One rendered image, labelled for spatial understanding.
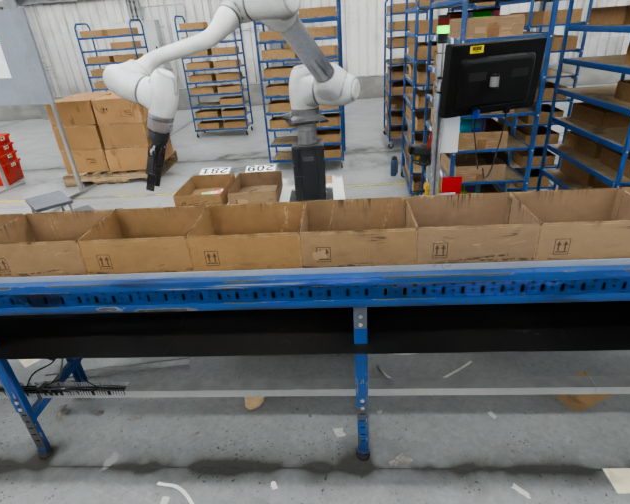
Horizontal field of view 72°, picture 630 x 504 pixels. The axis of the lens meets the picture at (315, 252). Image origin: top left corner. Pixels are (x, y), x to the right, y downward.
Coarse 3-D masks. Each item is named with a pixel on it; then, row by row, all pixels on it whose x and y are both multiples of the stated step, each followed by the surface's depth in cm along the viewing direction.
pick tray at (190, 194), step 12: (192, 180) 280; (204, 180) 282; (216, 180) 282; (228, 180) 281; (180, 192) 259; (192, 192) 279; (180, 204) 250; (192, 204) 249; (204, 204) 249; (216, 204) 249
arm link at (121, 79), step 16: (224, 16) 168; (208, 32) 165; (224, 32) 168; (160, 48) 161; (176, 48) 162; (192, 48) 164; (208, 48) 168; (112, 64) 155; (128, 64) 154; (144, 64) 157; (160, 64) 163; (112, 80) 152; (128, 80) 151; (128, 96) 153
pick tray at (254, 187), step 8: (240, 176) 280; (248, 176) 280; (256, 176) 280; (264, 176) 280; (272, 176) 280; (280, 176) 269; (232, 184) 260; (240, 184) 282; (248, 184) 282; (256, 184) 282; (264, 184) 282; (272, 184) 282; (280, 184) 267; (232, 192) 258; (240, 192) 245; (248, 192) 245; (256, 192) 245; (264, 192) 245; (272, 192) 245; (280, 192) 265; (232, 200) 247; (240, 200) 247; (248, 200) 247; (256, 200) 247; (264, 200) 247; (272, 200) 247
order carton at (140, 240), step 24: (120, 216) 177; (144, 216) 177; (168, 216) 176; (192, 216) 176; (96, 240) 150; (120, 240) 149; (144, 240) 149; (168, 240) 148; (96, 264) 155; (120, 264) 154; (144, 264) 153; (168, 264) 153
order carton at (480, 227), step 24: (504, 192) 164; (432, 216) 170; (456, 216) 169; (480, 216) 169; (504, 216) 168; (528, 216) 147; (432, 240) 143; (456, 240) 142; (480, 240) 142; (504, 240) 142; (528, 240) 141
